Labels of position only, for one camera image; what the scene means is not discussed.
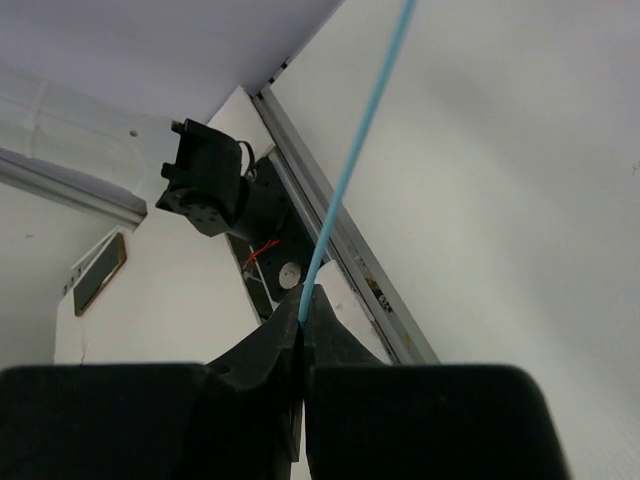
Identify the light blue earphone cable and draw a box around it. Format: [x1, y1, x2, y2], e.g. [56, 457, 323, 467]
[298, 0, 419, 324]

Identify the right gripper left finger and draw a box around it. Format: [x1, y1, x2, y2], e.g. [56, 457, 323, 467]
[1, 289, 303, 479]

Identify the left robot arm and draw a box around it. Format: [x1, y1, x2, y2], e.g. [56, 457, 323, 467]
[1, 66, 181, 230]

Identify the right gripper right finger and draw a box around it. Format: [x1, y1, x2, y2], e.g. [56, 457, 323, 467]
[304, 286, 570, 479]

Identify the aluminium rail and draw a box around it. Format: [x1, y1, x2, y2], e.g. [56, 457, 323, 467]
[0, 87, 441, 366]

